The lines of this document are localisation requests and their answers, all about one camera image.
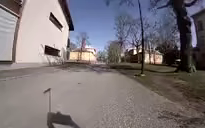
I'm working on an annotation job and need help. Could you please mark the grey asphalt path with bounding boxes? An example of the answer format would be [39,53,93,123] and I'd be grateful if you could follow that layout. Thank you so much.
[0,62,205,128]

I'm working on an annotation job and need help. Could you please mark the grey leafless tree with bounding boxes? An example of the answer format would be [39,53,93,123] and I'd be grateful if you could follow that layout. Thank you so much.
[106,40,123,64]

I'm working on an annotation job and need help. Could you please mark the thin dark pole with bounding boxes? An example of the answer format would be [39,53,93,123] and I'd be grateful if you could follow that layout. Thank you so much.
[137,0,147,77]

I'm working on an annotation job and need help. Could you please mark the white building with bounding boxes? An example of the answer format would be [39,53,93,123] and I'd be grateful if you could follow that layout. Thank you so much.
[0,0,75,72]

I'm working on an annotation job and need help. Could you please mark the large bare tree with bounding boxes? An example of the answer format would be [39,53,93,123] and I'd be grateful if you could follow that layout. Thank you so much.
[149,0,205,74]

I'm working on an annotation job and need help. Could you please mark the grass ground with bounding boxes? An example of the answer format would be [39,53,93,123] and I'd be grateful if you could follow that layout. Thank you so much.
[108,62,205,121]

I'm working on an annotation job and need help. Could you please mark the yellow house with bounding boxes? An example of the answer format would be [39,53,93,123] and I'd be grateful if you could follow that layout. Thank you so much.
[124,48,164,65]

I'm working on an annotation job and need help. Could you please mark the yellow building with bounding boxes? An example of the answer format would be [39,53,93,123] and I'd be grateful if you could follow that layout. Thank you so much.
[69,46,98,63]

